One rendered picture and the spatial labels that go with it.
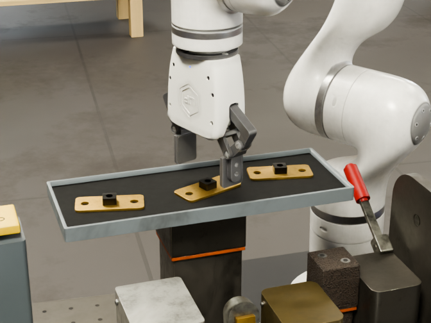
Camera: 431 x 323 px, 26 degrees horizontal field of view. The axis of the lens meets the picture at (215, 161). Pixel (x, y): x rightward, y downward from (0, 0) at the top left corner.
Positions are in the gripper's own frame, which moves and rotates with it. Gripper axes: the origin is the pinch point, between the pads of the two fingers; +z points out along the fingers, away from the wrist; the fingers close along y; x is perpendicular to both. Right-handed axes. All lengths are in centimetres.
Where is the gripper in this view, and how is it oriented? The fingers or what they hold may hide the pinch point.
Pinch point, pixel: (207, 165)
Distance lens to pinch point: 117.3
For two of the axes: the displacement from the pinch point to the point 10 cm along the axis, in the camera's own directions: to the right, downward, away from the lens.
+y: 6.3, 3.1, -7.1
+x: 7.8, -2.5, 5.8
